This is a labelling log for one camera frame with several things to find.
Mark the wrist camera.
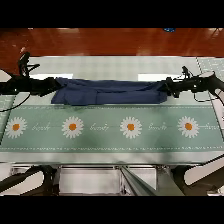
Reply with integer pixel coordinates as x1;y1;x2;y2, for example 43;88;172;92
17;51;41;78
181;65;195;80

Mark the blue shirt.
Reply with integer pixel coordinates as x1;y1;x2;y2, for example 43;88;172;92
50;76;170;107

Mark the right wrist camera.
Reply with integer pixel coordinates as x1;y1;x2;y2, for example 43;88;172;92
181;65;195;80

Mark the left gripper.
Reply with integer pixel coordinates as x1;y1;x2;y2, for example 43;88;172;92
39;76;63;98

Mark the silver frame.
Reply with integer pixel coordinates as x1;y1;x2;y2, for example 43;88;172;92
0;161;224;196

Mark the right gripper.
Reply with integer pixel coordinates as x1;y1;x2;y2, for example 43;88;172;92
164;76;183;99

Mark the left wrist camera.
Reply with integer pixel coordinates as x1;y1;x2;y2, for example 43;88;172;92
17;51;41;78

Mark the black cable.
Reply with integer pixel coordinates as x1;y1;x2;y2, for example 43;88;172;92
0;94;32;113
192;89;224;103

